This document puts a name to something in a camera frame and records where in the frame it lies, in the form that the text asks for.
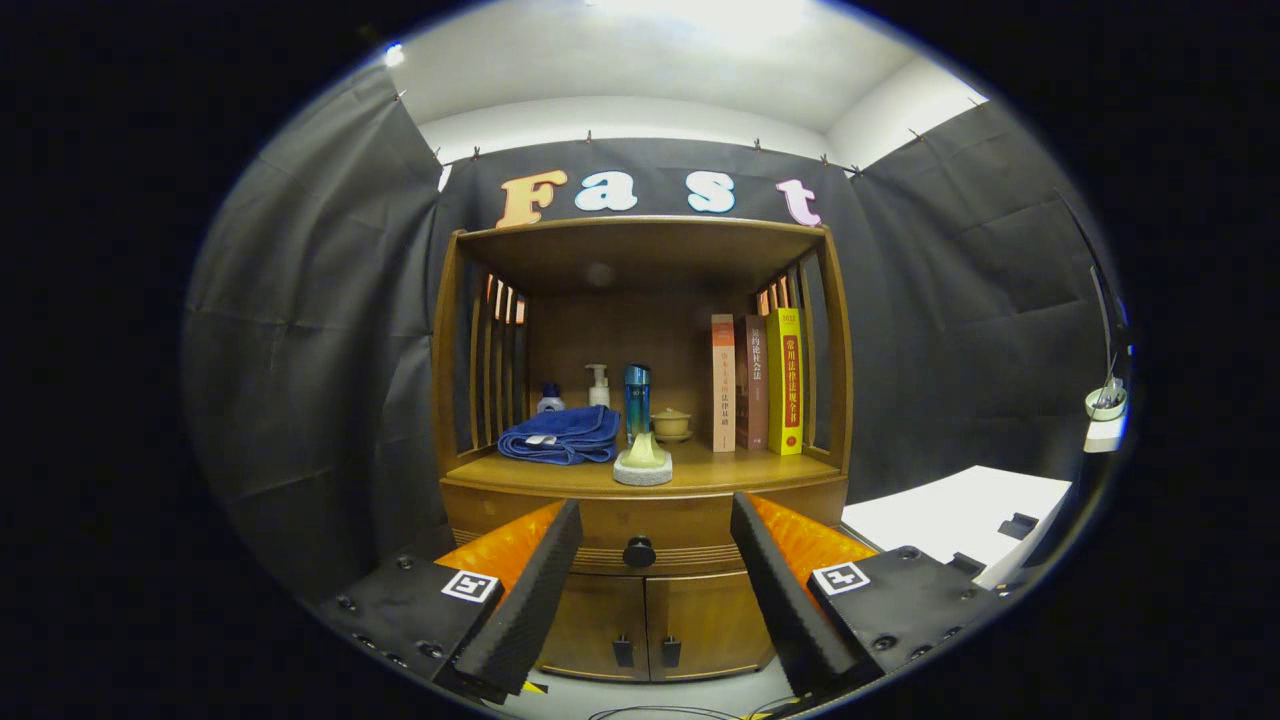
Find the round scrubber with pale handle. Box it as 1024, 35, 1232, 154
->
612, 431, 674, 488

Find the brown book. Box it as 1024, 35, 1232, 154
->
735, 315, 770, 451

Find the white table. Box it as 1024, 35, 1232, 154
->
842, 465, 1073, 591

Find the white round cup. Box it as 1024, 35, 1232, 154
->
1085, 378, 1129, 422

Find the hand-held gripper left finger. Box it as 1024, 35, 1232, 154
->
315, 498, 584, 704

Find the blue folded towel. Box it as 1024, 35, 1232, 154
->
497, 404, 622, 466

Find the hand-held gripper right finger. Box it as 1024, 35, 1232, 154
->
730, 491, 1006, 701

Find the wooden countertop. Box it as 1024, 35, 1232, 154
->
443, 440, 843, 501

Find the wooden drawer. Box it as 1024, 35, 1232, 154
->
440, 480, 849, 578

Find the thin black cable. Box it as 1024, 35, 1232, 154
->
588, 705, 791, 720

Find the beige book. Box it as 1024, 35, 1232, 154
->
711, 314, 738, 453

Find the wooden cabinet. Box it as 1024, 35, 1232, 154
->
432, 215, 854, 683

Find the tall blue glass bottle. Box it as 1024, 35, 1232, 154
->
624, 363, 652, 446

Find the yellow book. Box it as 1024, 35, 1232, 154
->
765, 307, 805, 457

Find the wooden cabinet door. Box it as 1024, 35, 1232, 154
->
645, 570, 779, 681
537, 573, 651, 683

